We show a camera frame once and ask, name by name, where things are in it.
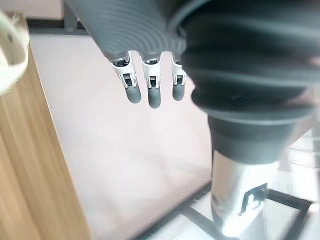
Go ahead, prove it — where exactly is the black metal rack frame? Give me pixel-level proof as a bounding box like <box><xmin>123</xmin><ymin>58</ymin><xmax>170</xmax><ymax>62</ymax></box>
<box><xmin>136</xmin><ymin>180</ymin><xmax>315</xmax><ymax>240</ymax></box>

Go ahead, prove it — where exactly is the white slipper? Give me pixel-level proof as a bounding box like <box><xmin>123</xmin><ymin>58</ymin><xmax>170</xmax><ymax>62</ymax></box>
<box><xmin>0</xmin><ymin>8</ymin><xmax>31</xmax><ymax>95</ymax></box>

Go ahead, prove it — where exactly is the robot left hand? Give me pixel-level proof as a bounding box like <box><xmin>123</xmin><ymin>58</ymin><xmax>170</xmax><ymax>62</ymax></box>
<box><xmin>64</xmin><ymin>0</ymin><xmax>320</xmax><ymax>238</ymax></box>

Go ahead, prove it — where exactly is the wooden board panel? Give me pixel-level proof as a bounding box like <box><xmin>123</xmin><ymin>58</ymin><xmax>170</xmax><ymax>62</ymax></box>
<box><xmin>0</xmin><ymin>17</ymin><xmax>92</xmax><ymax>240</ymax></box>

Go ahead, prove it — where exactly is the dark skirting strip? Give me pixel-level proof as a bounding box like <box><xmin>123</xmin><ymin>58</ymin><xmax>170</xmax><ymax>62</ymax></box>
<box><xmin>25</xmin><ymin>16</ymin><xmax>89</xmax><ymax>35</ymax></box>

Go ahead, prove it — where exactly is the grey upright post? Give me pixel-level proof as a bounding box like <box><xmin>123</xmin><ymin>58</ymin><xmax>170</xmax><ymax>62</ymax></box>
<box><xmin>63</xmin><ymin>0</ymin><xmax>81</xmax><ymax>33</ymax></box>

